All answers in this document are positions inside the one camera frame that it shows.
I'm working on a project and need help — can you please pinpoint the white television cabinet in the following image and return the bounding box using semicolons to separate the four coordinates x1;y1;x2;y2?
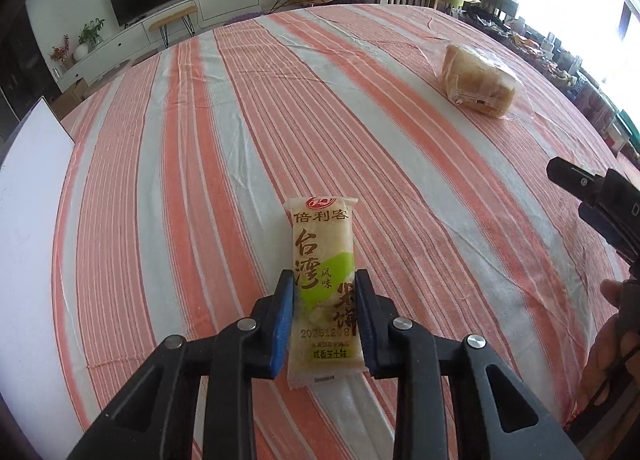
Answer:
61;0;261;87

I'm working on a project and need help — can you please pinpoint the wooden bench with hairpin legs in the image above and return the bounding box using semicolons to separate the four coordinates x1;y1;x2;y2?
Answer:
148;4;199;49

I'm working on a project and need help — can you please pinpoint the white board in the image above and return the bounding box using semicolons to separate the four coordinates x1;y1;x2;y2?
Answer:
0;97;77;393

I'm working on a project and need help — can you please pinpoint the leafy plant in vase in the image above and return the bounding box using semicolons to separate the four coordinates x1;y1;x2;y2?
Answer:
73;17;107;61

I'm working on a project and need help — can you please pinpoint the purple round rug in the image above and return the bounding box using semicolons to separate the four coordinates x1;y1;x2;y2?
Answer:
219;9;262;29

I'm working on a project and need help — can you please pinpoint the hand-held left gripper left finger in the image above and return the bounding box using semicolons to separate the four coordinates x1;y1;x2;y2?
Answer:
67;269;296;460

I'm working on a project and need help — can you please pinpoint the cardboard box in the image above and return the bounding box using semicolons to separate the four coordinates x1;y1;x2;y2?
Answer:
49;77;92;117

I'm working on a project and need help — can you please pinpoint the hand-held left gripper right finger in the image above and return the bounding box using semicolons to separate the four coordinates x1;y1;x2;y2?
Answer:
355;269;584;460

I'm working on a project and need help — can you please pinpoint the person's right hand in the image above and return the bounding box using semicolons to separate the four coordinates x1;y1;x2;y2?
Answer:
574;279;626;404

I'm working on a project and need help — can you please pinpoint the window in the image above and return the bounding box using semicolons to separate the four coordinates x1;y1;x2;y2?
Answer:
510;0;640;106

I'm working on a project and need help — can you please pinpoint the bread in clear bag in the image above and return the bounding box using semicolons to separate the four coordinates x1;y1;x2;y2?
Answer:
439;43;518;119

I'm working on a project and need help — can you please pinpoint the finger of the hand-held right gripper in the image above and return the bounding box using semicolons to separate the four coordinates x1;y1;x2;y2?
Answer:
578;201;631;252
546;156;609;201

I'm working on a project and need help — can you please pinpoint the red flower arrangement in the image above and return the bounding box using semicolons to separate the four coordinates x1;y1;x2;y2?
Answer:
49;34;72;67

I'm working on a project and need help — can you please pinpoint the cream rice cracker packet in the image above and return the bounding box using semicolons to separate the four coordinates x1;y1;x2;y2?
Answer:
283;194;361;390

